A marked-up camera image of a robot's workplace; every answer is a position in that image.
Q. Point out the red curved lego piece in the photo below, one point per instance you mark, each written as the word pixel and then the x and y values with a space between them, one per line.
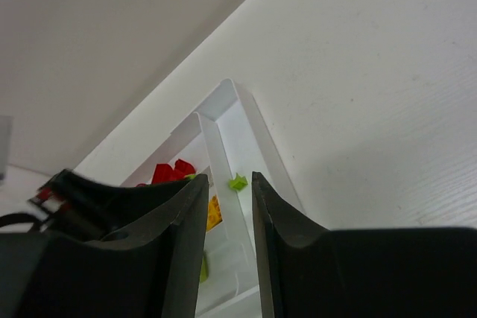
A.
pixel 163 172

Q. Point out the lime green studded brick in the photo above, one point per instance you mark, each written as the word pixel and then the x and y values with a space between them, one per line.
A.
pixel 204 268

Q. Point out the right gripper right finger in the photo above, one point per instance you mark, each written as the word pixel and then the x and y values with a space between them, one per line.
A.
pixel 306 270

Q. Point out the yellow lego brick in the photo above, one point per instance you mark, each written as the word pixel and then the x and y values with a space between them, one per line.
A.
pixel 214 213

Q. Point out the small green cube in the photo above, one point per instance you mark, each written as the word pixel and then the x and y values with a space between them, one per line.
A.
pixel 238 182

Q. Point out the white divided tray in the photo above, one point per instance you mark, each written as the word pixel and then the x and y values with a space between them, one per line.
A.
pixel 224 136

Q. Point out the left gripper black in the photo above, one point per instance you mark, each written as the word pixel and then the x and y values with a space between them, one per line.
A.
pixel 86 210

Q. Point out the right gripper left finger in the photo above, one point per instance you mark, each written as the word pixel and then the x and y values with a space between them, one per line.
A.
pixel 148 268

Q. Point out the red rounded lego brick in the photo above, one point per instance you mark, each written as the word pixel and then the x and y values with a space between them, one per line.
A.
pixel 183 169

